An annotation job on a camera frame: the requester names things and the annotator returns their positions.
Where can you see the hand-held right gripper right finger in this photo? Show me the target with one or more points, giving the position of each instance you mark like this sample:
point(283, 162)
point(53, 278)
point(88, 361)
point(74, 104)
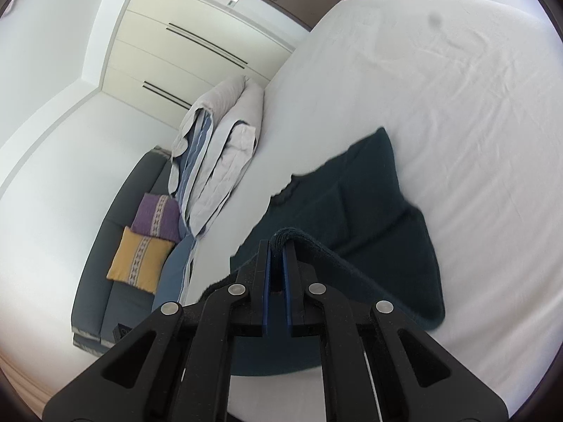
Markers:
point(287, 290)

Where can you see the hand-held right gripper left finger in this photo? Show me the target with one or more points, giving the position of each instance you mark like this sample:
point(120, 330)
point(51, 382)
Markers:
point(265, 285)

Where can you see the dark green sweater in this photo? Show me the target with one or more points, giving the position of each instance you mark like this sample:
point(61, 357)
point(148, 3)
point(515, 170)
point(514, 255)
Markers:
point(374, 211)

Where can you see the blue pillow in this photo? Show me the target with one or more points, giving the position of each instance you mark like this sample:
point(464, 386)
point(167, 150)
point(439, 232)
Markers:
point(173, 272)

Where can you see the purple patterned cushion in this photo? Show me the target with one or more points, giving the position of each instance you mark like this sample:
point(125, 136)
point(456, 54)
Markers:
point(156, 215)

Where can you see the yellow patterned cushion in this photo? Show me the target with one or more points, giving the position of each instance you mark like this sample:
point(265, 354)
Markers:
point(136, 259)

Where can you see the folded grey blue duvet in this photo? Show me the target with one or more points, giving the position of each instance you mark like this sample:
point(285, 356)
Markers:
point(228, 149)

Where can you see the dark grey headboard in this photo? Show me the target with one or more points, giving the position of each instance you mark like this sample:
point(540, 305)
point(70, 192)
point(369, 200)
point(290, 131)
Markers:
point(101, 263)

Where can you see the bed with white sheet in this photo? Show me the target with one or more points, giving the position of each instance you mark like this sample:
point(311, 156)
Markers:
point(440, 96)

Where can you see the cream wardrobe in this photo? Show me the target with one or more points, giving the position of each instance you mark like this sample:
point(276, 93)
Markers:
point(145, 52)

